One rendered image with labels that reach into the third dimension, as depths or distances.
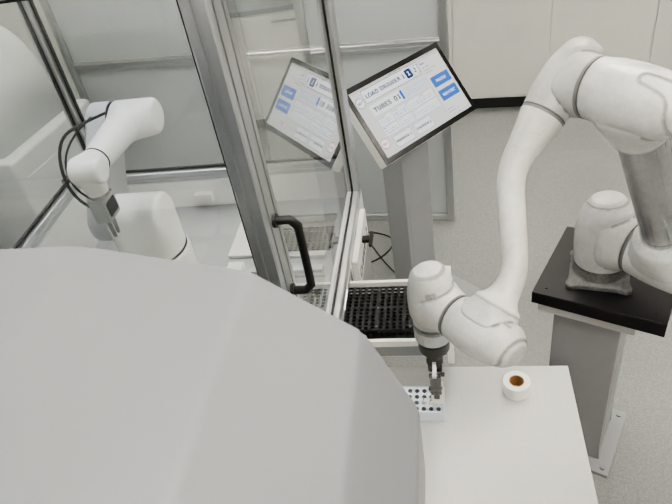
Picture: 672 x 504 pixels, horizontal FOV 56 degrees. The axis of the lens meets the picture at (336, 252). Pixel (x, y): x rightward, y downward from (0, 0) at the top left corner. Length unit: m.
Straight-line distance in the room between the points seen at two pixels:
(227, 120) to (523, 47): 3.67
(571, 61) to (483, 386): 0.86
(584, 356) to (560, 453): 0.58
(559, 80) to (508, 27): 3.05
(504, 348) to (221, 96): 0.72
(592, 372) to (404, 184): 1.01
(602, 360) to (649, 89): 1.07
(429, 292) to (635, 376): 1.65
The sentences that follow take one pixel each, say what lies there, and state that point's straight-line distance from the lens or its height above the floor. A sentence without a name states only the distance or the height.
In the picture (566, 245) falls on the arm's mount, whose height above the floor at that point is 0.79.
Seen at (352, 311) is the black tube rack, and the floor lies 0.90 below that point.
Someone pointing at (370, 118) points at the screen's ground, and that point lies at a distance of 2.34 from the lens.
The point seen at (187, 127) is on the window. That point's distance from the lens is 1.01.
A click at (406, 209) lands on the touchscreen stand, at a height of 0.62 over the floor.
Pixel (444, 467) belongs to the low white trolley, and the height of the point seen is 0.76.
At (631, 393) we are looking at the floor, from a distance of 2.82.
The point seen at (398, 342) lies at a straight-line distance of 1.72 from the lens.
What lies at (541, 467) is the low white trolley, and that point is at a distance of 1.65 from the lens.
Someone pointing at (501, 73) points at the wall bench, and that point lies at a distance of 4.58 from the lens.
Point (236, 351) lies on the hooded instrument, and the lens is 0.60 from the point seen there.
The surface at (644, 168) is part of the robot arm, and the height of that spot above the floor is 1.36.
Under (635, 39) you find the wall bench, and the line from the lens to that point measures 4.59.
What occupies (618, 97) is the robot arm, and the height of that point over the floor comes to 1.55.
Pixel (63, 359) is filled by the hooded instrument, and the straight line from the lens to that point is 0.61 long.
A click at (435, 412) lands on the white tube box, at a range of 1.68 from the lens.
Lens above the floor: 2.15
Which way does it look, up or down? 38 degrees down
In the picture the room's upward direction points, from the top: 11 degrees counter-clockwise
